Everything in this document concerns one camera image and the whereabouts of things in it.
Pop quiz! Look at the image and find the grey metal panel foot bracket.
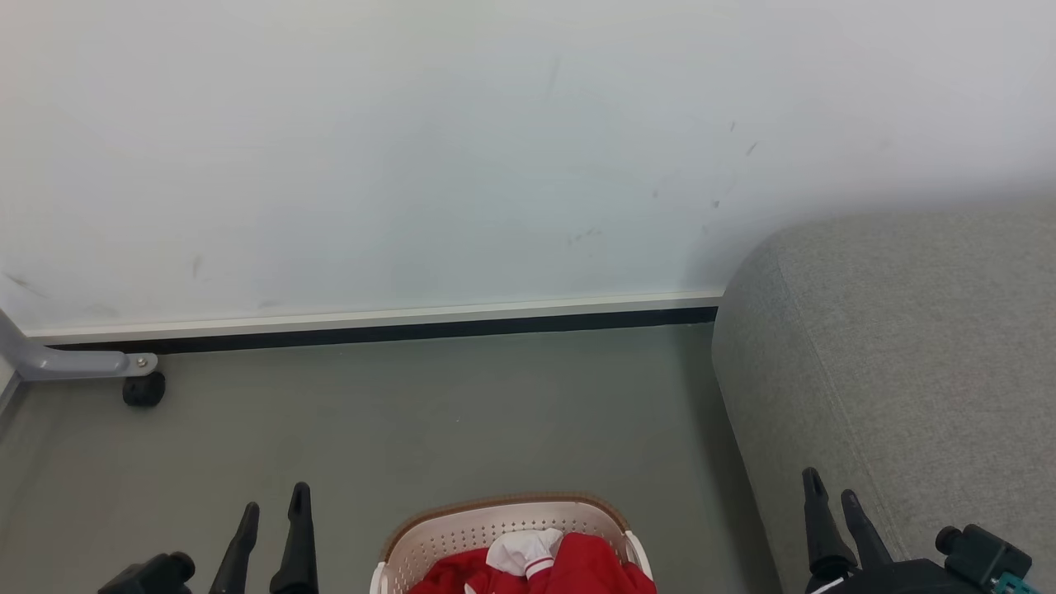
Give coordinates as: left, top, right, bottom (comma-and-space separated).
0, 309, 158, 382

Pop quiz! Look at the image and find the black caster wheel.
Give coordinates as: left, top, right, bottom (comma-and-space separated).
122, 373, 166, 408

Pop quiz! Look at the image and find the grey wall skirting board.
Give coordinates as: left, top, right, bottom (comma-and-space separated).
0, 371, 22, 434

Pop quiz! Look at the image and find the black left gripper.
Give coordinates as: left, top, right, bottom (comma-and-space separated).
99, 483, 319, 594

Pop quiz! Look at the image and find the cream perforated laundry basket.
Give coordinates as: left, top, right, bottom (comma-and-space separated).
370, 493, 654, 594

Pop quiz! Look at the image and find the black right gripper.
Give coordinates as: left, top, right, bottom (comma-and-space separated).
804, 468, 1032, 594

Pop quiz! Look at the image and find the red and white garment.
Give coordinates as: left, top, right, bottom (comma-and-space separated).
408, 528, 658, 594

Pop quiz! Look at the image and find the grey fabric sofa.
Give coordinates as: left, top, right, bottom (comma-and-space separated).
711, 202, 1056, 594

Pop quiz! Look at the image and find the white panel bottom rail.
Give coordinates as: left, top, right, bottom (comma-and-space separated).
25, 290, 725, 343

